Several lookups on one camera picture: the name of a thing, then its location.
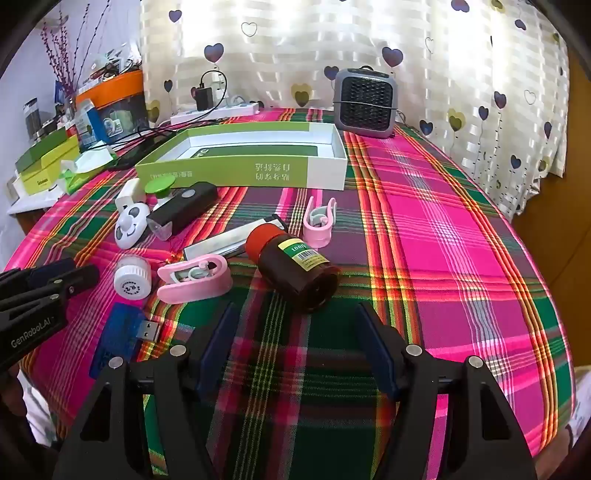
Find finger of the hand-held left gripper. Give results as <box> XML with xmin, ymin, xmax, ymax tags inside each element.
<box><xmin>0</xmin><ymin>264</ymin><xmax>100</xmax><ymax>324</ymax></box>
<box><xmin>0</xmin><ymin>257</ymin><xmax>78</xmax><ymax>291</ymax></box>

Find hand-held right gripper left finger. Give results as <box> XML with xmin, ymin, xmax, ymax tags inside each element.
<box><xmin>53</xmin><ymin>302</ymin><xmax>241</xmax><ymax>480</ymax></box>

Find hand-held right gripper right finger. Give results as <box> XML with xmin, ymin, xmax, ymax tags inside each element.
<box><xmin>355</xmin><ymin>302</ymin><xmax>539</xmax><ymax>480</ymax></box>

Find small white round jar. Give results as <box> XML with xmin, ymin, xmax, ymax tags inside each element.
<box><xmin>114</xmin><ymin>255</ymin><xmax>151</xmax><ymax>301</ymax></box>

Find pink plastic clip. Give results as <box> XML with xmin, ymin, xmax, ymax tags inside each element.
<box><xmin>302</xmin><ymin>196</ymin><xmax>337</xmax><ymax>247</ymax></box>
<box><xmin>157</xmin><ymin>255</ymin><xmax>232</xmax><ymax>304</ymax></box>

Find blue USB device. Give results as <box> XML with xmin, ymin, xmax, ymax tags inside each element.
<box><xmin>89</xmin><ymin>302</ymin><xmax>161</xmax><ymax>381</ymax></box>

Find white round smiley gadget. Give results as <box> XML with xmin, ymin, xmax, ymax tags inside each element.
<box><xmin>114</xmin><ymin>205</ymin><xmax>151</xmax><ymax>250</ymax></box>

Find silver and black lighter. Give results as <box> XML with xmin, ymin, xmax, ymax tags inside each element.
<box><xmin>184</xmin><ymin>215</ymin><xmax>284</xmax><ymax>264</ymax></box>

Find white USB wall charger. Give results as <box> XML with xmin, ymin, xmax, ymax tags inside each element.
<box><xmin>115</xmin><ymin>178</ymin><xmax>147</xmax><ymax>214</ymax></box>

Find brown bottle with red cap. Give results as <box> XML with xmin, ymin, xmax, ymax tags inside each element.
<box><xmin>245</xmin><ymin>227</ymin><xmax>341</xmax><ymax>312</ymax></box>

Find green-topped white suction knob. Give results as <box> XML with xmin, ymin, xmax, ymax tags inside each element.
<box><xmin>144</xmin><ymin>179</ymin><xmax>175</xmax><ymax>210</ymax></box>

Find black bicycle light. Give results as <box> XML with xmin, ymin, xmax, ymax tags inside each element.
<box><xmin>147</xmin><ymin>181</ymin><xmax>219</xmax><ymax>241</ymax></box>

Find green and white cardboard box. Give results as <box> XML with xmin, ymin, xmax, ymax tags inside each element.
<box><xmin>135</xmin><ymin>122</ymin><xmax>348</xmax><ymax>191</ymax></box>

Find lime green flat box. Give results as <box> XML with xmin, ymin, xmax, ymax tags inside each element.
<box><xmin>21</xmin><ymin>136</ymin><xmax>81</xmax><ymax>195</ymax></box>

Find green tissue pack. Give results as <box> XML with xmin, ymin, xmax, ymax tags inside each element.
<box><xmin>59</xmin><ymin>150</ymin><xmax>118</xmax><ymax>195</ymax></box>

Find dark green flat box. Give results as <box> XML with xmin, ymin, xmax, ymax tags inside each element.
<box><xmin>15</xmin><ymin>127</ymin><xmax>68</xmax><ymax>174</ymax></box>

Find pink green plaid tablecloth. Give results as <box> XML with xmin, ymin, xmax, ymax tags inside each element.
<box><xmin>0</xmin><ymin>107</ymin><xmax>578</xmax><ymax>480</ymax></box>

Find black smartphone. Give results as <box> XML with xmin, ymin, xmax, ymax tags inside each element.
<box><xmin>108</xmin><ymin>148</ymin><xmax>160</xmax><ymax>171</ymax></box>

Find glass jar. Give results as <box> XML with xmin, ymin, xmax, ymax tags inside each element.
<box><xmin>24</xmin><ymin>99</ymin><xmax>44</xmax><ymax>139</ymax></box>

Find blue and white carton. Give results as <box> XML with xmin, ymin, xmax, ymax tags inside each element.
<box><xmin>74</xmin><ymin>99</ymin><xmax>112</xmax><ymax>148</ymax></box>

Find orange-rimmed round container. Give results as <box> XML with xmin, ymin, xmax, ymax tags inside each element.
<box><xmin>75</xmin><ymin>69</ymin><xmax>151</xmax><ymax>139</ymax></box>

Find pile of small packages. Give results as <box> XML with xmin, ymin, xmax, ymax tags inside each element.
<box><xmin>83</xmin><ymin>46</ymin><xmax>144</xmax><ymax>86</ymax></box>

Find purple flower branches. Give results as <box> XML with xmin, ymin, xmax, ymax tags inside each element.
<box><xmin>39</xmin><ymin>0</ymin><xmax>112</xmax><ymax>102</ymax></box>

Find white power strip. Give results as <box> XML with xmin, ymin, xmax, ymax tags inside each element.
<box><xmin>170</xmin><ymin>102</ymin><xmax>260</xmax><ymax>126</ymax></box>

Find white plug adapter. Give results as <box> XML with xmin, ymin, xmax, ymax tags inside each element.
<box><xmin>202</xmin><ymin>71</ymin><xmax>228</xmax><ymax>107</ymax></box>

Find grey mini heater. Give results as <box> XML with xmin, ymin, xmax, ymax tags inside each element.
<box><xmin>333</xmin><ymin>66</ymin><xmax>402</xmax><ymax>138</ymax></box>

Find heart print curtain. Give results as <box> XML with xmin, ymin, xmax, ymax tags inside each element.
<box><xmin>139</xmin><ymin>0</ymin><xmax>571</xmax><ymax>222</ymax></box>

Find black cable on tablecloth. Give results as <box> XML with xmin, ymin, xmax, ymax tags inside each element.
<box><xmin>111</xmin><ymin>121</ymin><xmax>185</xmax><ymax>154</ymax></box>

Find black adapter cable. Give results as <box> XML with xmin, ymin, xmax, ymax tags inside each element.
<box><xmin>199</xmin><ymin>69</ymin><xmax>230</xmax><ymax>112</ymax></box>

